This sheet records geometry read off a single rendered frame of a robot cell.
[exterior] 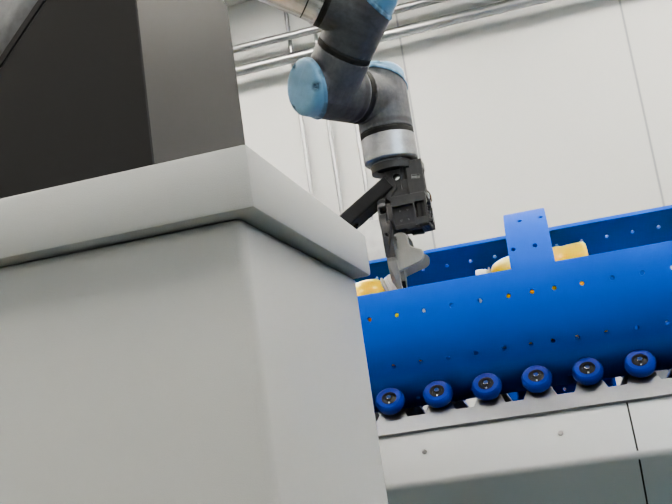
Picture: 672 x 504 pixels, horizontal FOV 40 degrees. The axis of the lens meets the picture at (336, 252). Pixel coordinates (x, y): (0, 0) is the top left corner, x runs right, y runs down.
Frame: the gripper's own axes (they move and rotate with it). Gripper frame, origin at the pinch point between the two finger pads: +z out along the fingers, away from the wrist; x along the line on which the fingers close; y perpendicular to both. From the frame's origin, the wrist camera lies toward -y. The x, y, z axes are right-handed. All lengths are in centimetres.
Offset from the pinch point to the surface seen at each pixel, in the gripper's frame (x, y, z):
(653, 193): 327, 82, -72
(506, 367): -4.0, 15.2, 15.8
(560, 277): -8.7, 25.4, 4.3
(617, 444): -8.0, 28.8, 29.0
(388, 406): -6.3, -3.3, 19.1
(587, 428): -7.1, 25.2, 26.3
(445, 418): -5.9, 5.0, 22.1
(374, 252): 307, -58, -65
